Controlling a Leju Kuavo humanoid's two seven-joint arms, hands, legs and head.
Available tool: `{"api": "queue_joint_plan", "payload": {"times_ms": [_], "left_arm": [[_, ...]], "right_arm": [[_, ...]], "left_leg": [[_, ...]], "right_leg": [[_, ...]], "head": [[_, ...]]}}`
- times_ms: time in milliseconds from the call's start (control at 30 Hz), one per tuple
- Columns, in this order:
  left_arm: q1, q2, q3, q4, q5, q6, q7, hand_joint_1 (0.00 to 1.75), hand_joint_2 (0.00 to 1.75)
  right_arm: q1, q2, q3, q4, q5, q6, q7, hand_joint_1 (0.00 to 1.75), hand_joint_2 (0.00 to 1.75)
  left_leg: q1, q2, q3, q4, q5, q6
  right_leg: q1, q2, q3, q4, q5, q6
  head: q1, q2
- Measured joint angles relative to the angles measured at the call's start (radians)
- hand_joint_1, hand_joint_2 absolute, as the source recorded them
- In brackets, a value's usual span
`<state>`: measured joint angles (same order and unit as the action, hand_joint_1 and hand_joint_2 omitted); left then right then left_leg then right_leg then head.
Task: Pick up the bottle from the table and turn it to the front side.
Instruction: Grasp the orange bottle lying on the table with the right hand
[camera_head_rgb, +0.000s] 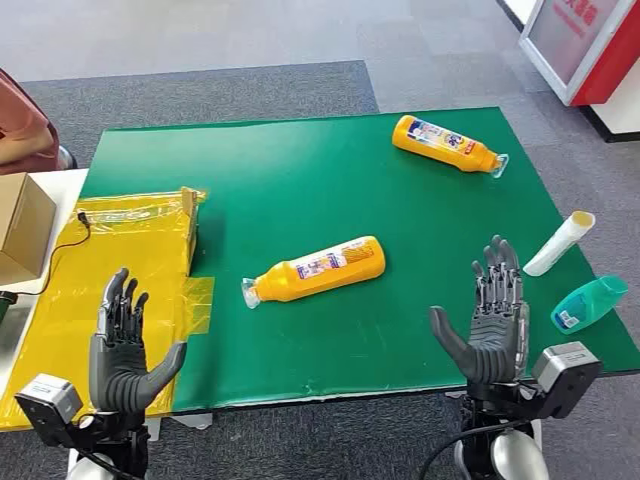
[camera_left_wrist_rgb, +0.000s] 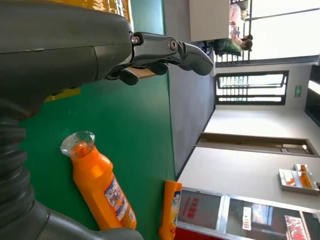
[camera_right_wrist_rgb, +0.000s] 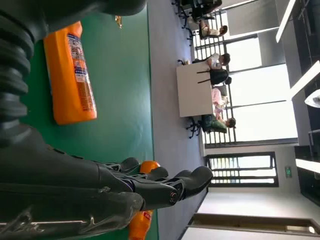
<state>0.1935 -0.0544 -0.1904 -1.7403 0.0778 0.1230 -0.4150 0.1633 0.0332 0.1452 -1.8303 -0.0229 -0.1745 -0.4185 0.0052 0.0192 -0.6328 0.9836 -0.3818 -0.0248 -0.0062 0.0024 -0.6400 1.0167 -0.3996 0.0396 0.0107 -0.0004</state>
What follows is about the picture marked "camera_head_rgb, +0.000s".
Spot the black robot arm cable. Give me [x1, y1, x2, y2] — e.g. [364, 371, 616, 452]
[417, 417, 534, 480]

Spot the green table mat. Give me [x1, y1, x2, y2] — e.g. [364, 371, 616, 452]
[79, 106, 640, 414]

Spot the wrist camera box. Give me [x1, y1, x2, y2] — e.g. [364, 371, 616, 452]
[531, 340, 604, 421]
[14, 372, 85, 450]

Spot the white side table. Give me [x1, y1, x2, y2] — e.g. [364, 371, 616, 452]
[0, 168, 91, 400]

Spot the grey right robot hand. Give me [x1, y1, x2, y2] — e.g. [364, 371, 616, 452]
[429, 234, 531, 388]

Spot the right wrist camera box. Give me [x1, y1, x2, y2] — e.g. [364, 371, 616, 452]
[531, 340, 604, 421]

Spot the red-brown chair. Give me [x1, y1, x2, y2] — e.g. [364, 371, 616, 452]
[0, 66, 79, 178]

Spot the white tube bottle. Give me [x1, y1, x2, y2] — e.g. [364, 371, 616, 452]
[522, 209, 597, 278]

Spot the brown cardboard box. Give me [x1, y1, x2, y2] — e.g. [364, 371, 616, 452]
[0, 172, 58, 287]

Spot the yellow wrapped box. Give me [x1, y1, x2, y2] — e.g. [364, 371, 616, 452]
[180, 186, 201, 278]

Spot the red white display stand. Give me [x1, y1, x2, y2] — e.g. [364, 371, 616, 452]
[500, 0, 640, 144]

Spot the thin black cable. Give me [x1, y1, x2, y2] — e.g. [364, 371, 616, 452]
[0, 209, 93, 298]

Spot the orange detergent bottle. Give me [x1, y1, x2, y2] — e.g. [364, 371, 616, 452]
[391, 114, 510, 180]
[241, 235, 387, 311]

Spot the teal plastic bottle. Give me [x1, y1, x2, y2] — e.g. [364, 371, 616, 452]
[550, 274, 629, 337]

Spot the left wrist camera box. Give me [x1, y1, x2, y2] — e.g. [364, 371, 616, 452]
[14, 372, 85, 450]

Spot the yellow plastic sheet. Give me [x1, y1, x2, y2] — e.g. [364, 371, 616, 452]
[0, 187, 217, 433]

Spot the dark green object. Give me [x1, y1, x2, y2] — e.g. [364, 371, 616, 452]
[0, 290, 19, 327]

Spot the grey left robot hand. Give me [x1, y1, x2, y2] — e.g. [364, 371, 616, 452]
[88, 267, 189, 416]

